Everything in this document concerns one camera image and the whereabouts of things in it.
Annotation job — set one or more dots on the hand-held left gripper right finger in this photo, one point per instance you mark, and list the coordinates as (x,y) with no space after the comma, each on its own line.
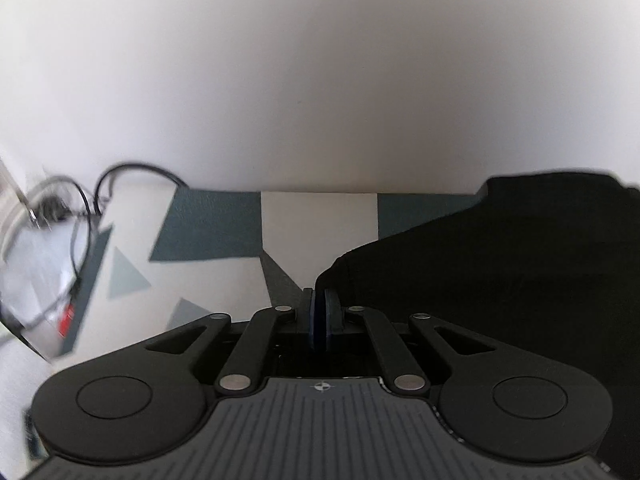
(332,316)

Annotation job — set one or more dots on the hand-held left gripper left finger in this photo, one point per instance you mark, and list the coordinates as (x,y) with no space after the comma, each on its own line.
(316,322)

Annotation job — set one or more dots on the black garment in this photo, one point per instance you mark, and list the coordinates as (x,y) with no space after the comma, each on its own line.
(490,260)

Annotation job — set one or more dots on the geometric patterned table cover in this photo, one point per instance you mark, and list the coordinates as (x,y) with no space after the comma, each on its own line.
(210,270)

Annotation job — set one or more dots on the clear plastic bag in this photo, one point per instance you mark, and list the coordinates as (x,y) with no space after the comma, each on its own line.
(35,280)

